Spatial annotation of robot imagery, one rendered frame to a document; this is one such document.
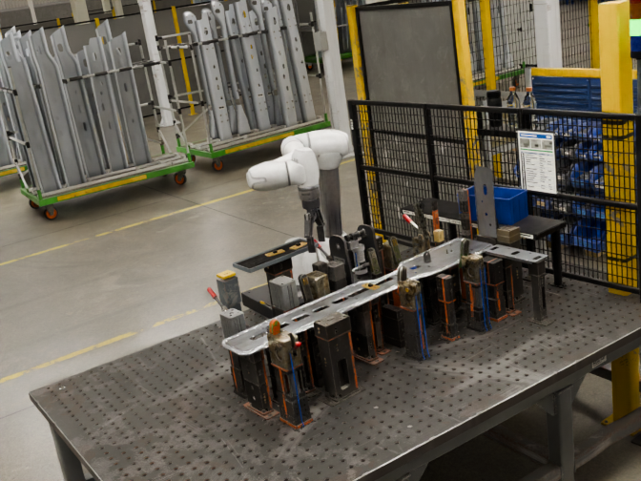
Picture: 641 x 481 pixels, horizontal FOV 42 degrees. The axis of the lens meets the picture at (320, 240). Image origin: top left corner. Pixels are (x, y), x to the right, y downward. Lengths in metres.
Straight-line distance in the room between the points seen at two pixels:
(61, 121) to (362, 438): 7.61
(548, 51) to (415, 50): 2.11
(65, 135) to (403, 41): 5.16
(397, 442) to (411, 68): 3.55
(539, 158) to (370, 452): 1.74
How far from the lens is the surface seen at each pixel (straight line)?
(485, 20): 7.48
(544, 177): 4.09
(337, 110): 10.54
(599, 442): 3.87
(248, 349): 3.17
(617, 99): 3.82
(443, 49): 5.78
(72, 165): 10.21
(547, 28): 7.82
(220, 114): 11.25
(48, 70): 10.12
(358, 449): 3.03
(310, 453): 3.04
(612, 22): 3.77
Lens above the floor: 2.31
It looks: 18 degrees down
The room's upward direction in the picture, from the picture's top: 8 degrees counter-clockwise
